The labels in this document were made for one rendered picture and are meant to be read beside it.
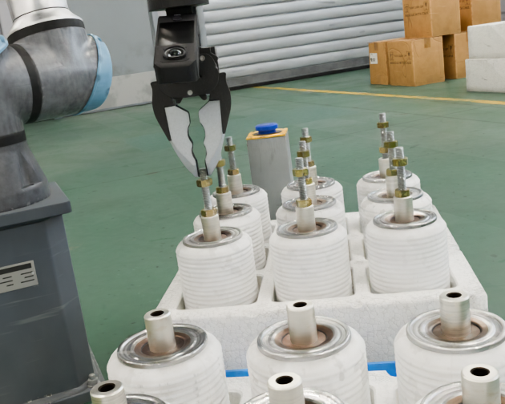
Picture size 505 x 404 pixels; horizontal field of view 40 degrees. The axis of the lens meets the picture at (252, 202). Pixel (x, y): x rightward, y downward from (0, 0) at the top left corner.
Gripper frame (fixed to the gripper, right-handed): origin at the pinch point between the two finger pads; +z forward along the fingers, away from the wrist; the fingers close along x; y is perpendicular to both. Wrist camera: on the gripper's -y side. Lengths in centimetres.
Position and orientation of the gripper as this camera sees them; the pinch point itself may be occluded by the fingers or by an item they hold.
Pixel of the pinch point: (201, 167)
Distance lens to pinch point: 83.5
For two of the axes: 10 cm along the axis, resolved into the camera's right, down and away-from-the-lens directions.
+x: -9.9, 1.3, 0.1
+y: -0.3, -2.4, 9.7
